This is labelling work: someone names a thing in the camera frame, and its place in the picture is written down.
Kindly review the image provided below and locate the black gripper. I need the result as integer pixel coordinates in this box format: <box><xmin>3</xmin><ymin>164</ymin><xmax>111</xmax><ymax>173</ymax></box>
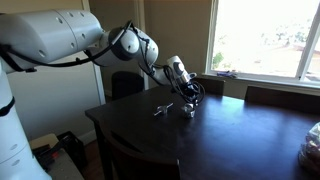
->
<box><xmin>178</xmin><ymin>78</ymin><xmax>203</xmax><ymax>106</ymax></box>

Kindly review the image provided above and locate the large steel measuring cup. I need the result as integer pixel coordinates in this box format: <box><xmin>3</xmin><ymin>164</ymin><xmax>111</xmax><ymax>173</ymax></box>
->
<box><xmin>181</xmin><ymin>103</ymin><xmax>197</xmax><ymax>119</ymax></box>

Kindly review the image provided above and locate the smallest steel measuring cup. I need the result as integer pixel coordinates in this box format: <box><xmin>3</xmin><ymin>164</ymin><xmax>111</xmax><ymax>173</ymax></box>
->
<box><xmin>159</xmin><ymin>102</ymin><xmax>175</xmax><ymax>113</ymax></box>

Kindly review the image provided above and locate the one-third steel measuring cup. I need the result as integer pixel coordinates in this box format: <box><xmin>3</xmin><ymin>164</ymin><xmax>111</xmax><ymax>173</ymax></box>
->
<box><xmin>153</xmin><ymin>104</ymin><xmax>169</xmax><ymax>118</ymax></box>

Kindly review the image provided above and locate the dark wooden dining chair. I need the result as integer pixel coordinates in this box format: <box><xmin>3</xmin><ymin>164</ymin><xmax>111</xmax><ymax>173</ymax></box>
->
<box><xmin>244</xmin><ymin>85</ymin><xmax>320</xmax><ymax>115</ymax></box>
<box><xmin>194</xmin><ymin>76</ymin><xmax>226</xmax><ymax>96</ymax></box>

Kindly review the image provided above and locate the blue item on sill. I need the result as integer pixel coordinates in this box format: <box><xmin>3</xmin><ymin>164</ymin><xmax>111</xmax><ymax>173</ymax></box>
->
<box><xmin>216</xmin><ymin>70</ymin><xmax>238</xmax><ymax>80</ymax></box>

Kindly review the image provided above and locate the curved-back wooden dining chair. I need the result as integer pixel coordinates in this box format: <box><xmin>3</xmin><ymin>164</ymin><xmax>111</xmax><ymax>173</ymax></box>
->
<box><xmin>99</xmin><ymin>128</ymin><xmax>182</xmax><ymax>180</ymax></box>

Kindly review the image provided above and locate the white baseboard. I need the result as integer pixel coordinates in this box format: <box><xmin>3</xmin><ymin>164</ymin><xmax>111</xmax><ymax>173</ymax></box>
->
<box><xmin>78</xmin><ymin>129</ymin><xmax>98</xmax><ymax>146</ymax></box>

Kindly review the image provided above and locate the black plastic crate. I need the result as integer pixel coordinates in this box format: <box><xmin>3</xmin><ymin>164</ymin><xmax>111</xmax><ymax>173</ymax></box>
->
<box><xmin>56</xmin><ymin>130</ymin><xmax>88</xmax><ymax>169</ymax></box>

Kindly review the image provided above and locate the white framed window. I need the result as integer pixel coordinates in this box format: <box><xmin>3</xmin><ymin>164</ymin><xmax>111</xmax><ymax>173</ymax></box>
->
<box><xmin>204</xmin><ymin>0</ymin><xmax>320</xmax><ymax>88</ymax></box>

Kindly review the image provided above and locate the clear plastic bag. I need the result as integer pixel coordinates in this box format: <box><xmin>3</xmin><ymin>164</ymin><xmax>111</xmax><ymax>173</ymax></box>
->
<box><xmin>298</xmin><ymin>121</ymin><xmax>320</xmax><ymax>175</ymax></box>

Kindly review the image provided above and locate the grey robot stand platform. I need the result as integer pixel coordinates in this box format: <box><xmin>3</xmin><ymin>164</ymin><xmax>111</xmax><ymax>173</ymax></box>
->
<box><xmin>46</xmin><ymin>148</ymin><xmax>85</xmax><ymax>180</ymax></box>

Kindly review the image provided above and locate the beige box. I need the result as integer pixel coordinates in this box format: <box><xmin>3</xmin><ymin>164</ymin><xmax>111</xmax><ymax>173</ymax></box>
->
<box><xmin>29</xmin><ymin>133</ymin><xmax>60</xmax><ymax>151</ymax></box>

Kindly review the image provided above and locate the black and red tool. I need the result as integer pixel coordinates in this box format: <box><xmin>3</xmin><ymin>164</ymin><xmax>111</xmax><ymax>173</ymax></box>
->
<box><xmin>32</xmin><ymin>141</ymin><xmax>68</xmax><ymax>172</ymax></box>

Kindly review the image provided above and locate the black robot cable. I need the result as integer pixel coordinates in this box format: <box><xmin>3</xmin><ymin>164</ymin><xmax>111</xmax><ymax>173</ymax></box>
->
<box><xmin>0</xmin><ymin>19</ymin><xmax>206</xmax><ymax>106</ymax></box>

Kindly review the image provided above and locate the white door frame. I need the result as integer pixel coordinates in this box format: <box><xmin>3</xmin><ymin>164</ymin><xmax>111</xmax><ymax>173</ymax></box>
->
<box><xmin>80</xmin><ymin>0</ymin><xmax>150</xmax><ymax>106</ymax></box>

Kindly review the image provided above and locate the black strap band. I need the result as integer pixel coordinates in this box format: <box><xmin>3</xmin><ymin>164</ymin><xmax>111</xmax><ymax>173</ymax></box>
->
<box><xmin>0</xmin><ymin>96</ymin><xmax>16</xmax><ymax>118</ymax></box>

